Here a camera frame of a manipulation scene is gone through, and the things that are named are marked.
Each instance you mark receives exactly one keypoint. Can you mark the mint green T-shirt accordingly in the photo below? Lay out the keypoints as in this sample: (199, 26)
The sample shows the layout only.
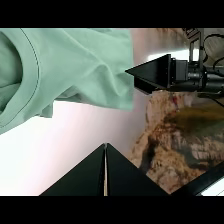
(73, 66)

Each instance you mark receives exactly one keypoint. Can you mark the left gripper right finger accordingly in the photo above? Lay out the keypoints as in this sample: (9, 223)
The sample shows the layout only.
(126, 176)

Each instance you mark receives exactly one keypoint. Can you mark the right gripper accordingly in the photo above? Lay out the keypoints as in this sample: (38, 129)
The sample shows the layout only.
(196, 77)

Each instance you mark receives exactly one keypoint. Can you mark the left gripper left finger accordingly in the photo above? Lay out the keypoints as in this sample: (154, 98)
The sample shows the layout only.
(86, 176)

